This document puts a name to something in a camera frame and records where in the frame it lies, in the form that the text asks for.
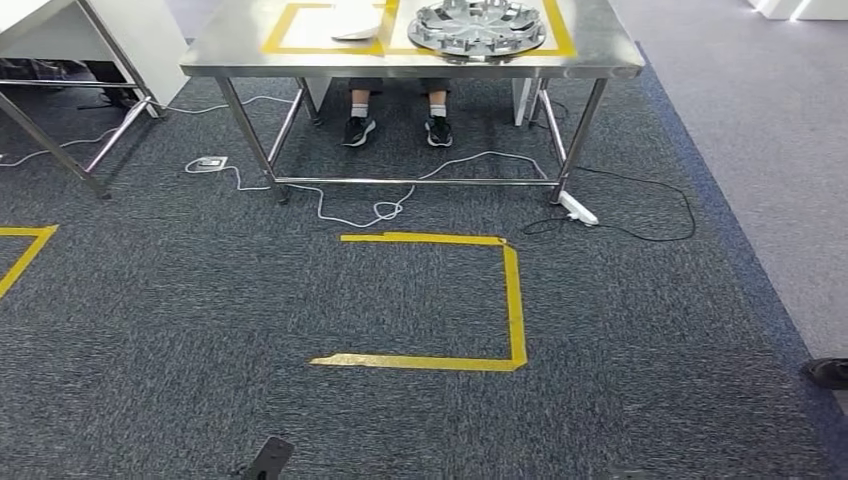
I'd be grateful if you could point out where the grey plastic wheel hubcap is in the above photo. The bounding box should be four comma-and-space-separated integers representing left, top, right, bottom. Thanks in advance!
406, 0, 548, 58

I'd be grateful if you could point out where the white plastic shell part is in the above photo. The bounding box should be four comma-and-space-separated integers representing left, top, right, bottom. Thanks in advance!
331, 0, 384, 42

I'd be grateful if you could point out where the yellow workbench tape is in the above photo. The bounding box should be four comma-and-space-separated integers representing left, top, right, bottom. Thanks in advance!
260, 0, 578, 60

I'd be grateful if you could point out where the stainless steel workbench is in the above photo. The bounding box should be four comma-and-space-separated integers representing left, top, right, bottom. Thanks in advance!
178, 0, 645, 205

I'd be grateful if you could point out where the yellow floor tape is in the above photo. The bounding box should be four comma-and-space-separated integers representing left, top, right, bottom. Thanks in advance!
0, 225, 60, 299
309, 231, 529, 374

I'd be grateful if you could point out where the white power strip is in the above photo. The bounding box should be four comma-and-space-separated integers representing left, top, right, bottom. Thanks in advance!
558, 190, 601, 228

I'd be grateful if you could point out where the white floor outlet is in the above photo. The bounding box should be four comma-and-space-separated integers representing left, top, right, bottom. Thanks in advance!
185, 155, 230, 175

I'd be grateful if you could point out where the white side table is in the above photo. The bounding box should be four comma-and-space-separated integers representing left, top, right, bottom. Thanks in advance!
0, 0, 191, 200

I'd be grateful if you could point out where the white lit plinth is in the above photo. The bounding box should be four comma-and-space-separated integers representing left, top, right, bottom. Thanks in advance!
748, 0, 848, 21

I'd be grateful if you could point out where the white floor cable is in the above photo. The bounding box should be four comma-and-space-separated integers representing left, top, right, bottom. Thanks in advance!
0, 94, 296, 168
225, 150, 551, 230

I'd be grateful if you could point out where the black floor cable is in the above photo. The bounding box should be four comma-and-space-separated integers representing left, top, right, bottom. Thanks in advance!
521, 165, 697, 243

